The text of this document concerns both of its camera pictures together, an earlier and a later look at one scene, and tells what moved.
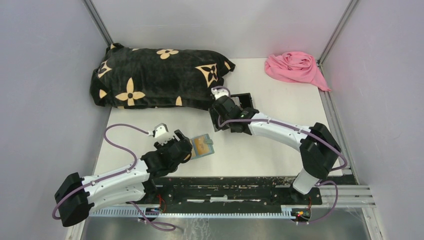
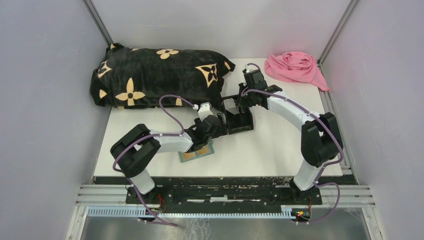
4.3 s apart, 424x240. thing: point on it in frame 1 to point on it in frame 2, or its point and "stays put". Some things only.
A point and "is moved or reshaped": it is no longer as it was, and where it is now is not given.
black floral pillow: (157, 78) stays put
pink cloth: (295, 66) stays put
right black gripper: (217, 124) to (240, 101)
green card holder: (201, 145) stays put
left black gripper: (161, 147) to (223, 130)
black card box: (245, 100) is moved or reshaped
